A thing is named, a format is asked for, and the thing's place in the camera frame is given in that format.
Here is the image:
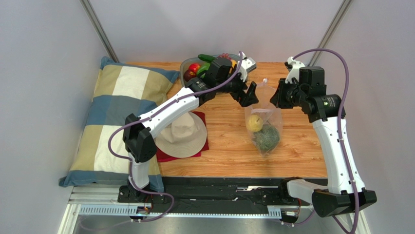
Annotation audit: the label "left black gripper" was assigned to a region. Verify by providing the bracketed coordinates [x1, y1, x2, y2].
[215, 66, 259, 108]

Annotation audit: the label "clear zip top bag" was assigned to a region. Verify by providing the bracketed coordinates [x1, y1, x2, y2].
[244, 78, 283, 157]

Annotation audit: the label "yellow pear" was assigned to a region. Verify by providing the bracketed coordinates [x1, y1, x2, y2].
[246, 115, 264, 132]

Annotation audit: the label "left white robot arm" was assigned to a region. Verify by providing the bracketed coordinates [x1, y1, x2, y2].
[122, 56, 259, 192]

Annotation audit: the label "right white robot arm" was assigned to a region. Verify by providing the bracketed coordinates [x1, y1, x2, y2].
[270, 65, 377, 217]

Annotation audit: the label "purple grapes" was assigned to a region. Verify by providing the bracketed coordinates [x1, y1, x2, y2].
[217, 53, 232, 60]

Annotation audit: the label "green bell pepper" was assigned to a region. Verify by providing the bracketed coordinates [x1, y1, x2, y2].
[196, 62, 210, 78]

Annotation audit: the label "green cucumber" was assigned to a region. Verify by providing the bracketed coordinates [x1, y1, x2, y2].
[198, 54, 216, 63]

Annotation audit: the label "red apple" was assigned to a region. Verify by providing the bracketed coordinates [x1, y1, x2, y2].
[188, 63, 201, 74]

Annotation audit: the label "grey plastic basket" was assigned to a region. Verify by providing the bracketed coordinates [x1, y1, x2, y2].
[180, 54, 240, 93]

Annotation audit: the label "beige bucket hat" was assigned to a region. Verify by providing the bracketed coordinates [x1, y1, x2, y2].
[155, 112, 208, 159]

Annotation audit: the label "red cloth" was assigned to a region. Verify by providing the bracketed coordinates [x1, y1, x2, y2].
[155, 111, 210, 163]

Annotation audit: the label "checked blue beige pillow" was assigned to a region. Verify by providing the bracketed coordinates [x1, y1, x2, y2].
[59, 57, 179, 187]

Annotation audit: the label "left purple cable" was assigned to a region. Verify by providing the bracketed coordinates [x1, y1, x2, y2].
[108, 50, 244, 225]

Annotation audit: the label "purple cable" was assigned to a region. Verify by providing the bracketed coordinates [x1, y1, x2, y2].
[108, 50, 244, 225]
[291, 48, 360, 234]

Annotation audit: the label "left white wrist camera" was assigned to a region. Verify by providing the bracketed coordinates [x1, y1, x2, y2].
[238, 52, 257, 83]

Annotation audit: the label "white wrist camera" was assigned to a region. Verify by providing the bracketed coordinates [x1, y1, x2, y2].
[238, 52, 257, 83]
[284, 57, 305, 84]

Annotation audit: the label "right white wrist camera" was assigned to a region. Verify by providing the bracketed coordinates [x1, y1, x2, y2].
[284, 57, 305, 84]

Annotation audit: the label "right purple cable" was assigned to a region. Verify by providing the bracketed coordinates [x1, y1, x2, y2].
[291, 48, 360, 234]

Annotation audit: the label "right aluminium frame post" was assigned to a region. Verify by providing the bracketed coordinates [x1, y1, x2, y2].
[317, 0, 354, 48]

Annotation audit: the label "aluminium frame post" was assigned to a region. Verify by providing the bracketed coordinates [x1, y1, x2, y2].
[80, 0, 119, 62]
[317, 0, 354, 48]

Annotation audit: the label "left aluminium frame post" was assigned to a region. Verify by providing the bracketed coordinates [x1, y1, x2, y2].
[80, 0, 119, 62]

